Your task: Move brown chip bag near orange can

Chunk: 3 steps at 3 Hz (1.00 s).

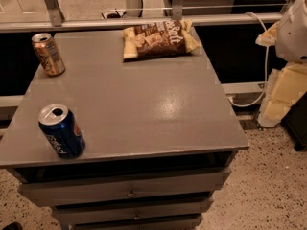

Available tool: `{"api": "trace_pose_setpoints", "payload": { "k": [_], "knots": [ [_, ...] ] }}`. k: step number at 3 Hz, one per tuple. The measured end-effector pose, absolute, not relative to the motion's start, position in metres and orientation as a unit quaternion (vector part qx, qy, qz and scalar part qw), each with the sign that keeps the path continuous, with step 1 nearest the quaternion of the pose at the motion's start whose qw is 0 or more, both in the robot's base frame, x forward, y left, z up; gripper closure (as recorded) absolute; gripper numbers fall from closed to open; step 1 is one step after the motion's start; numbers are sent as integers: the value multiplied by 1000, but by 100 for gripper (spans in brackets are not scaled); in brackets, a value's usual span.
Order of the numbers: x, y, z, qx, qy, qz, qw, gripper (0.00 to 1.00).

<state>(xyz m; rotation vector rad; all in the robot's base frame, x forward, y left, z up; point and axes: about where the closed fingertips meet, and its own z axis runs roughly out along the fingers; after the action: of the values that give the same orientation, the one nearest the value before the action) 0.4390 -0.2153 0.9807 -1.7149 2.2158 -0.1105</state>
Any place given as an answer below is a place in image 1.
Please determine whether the white cable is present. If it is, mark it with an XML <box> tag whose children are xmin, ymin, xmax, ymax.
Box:
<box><xmin>229</xmin><ymin>11</ymin><xmax>271</xmax><ymax>108</ymax></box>

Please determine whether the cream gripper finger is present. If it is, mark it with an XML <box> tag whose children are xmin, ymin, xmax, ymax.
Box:
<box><xmin>257</xmin><ymin>62</ymin><xmax>307</xmax><ymax>127</ymax></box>
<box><xmin>256</xmin><ymin>22</ymin><xmax>279</xmax><ymax>46</ymax></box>

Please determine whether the brown chip bag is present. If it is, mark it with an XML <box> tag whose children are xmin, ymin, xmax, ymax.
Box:
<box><xmin>123</xmin><ymin>20</ymin><xmax>201</xmax><ymax>59</ymax></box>

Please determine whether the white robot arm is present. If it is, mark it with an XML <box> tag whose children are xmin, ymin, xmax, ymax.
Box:
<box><xmin>256</xmin><ymin>0</ymin><xmax>307</xmax><ymax>127</ymax></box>

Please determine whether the orange soda can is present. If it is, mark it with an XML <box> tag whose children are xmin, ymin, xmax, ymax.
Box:
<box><xmin>32</xmin><ymin>33</ymin><xmax>65</xmax><ymax>77</ymax></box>

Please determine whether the blue Pepsi can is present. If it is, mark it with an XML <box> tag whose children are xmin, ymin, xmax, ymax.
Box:
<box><xmin>38</xmin><ymin>103</ymin><xmax>85</xmax><ymax>159</ymax></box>

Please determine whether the metal railing frame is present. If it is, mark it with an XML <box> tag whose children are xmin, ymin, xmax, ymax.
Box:
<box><xmin>0</xmin><ymin>0</ymin><xmax>295</xmax><ymax>33</ymax></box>

